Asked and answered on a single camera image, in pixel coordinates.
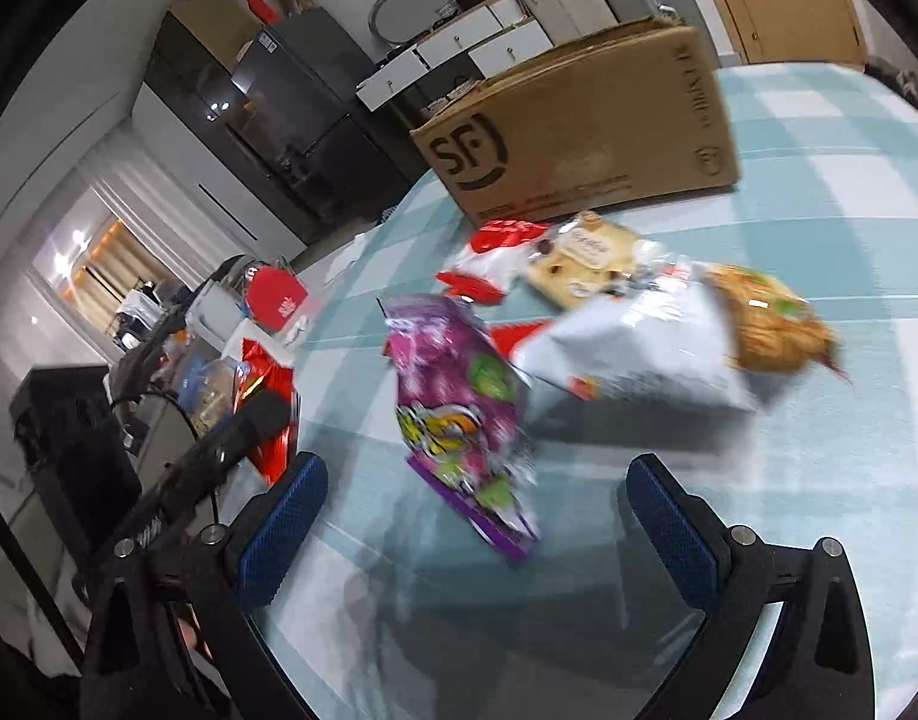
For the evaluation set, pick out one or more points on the purple candy bag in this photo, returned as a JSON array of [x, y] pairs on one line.
[[451, 397]]

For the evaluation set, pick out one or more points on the brown cardboard box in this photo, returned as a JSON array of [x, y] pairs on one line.
[[579, 135]]

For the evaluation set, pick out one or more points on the white kettle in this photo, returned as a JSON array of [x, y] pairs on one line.
[[215, 307]]

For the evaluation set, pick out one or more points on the grey oval frame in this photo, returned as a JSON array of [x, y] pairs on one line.
[[380, 7]]

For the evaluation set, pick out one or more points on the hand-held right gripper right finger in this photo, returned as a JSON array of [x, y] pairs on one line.
[[676, 540]]

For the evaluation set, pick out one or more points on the red pouch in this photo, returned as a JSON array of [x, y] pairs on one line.
[[275, 296]]

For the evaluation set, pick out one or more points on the grey refrigerator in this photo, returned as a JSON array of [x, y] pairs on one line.
[[294, 105]]

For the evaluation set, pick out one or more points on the white drawer desk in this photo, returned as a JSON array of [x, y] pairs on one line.
[[459, 37]]

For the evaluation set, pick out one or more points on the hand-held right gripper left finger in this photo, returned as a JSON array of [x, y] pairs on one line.
[[279, 532]]

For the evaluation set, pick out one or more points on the flat cardboard sheets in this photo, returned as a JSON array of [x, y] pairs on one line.
[[211, 19]]

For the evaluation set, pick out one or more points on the beige cookie packet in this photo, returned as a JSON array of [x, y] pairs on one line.
[[579, 262]]

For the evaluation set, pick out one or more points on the pile of shoes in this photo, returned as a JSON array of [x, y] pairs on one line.
[[909, 86]]

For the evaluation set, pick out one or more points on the white wardrobe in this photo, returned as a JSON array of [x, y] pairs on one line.
[[181, 165]]

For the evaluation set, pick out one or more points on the wooden door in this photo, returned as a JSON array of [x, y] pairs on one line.
[[781, 0]]

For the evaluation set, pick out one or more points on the dark glass cabinet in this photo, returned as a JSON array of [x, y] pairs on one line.
[[196, 82]]

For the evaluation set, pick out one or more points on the woven laundry basket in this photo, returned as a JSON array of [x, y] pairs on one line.
[[448, 97]]

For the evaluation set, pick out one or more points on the white side table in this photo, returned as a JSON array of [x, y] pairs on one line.
[[309, 330]]

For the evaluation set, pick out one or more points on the beige suitcase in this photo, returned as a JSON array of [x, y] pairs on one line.
[[564, 4]]

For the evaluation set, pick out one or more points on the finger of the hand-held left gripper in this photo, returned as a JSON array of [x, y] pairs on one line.
[[241, 427]]

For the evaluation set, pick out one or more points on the red paper bag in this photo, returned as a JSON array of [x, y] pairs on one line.
[[262, 7]]

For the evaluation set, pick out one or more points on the white noodle snack bag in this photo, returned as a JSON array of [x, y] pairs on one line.
[[654, 345]]

